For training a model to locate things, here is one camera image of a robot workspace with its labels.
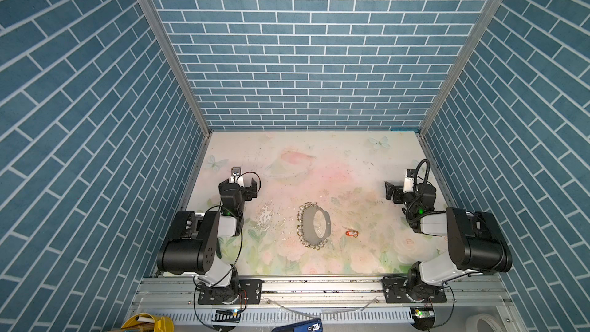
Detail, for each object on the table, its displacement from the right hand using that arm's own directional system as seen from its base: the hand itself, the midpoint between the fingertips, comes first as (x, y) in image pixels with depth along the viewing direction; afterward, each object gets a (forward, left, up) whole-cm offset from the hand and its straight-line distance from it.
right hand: (400, 183), depth 95 cm
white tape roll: (-45, -14, -5) cm, 48 cm away
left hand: (-5, +64, +3) cm, 65 cm away
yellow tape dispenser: (-53, +78, +3) cm, 95 cm away
